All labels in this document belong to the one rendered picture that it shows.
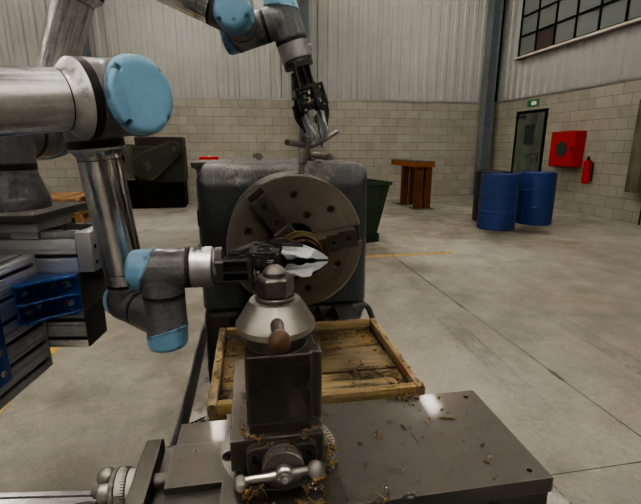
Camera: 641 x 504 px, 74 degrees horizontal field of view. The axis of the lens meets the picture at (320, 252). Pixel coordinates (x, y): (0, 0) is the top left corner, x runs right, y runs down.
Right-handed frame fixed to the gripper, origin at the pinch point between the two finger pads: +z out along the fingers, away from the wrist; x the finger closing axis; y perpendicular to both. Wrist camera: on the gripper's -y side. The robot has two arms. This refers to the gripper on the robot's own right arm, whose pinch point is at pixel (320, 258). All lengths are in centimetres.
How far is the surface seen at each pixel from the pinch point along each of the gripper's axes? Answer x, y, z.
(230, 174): 14.6, -31.4, -18.5
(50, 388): -108, -149, -129
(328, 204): 8.7, -15.1, 4.0
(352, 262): -5.3, -15.2, 9.9
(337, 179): 13.1, -31.1, 9.1
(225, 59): 218, -1009, -74
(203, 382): -54, -50, -32
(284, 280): 9.2, 41.4, -9.7
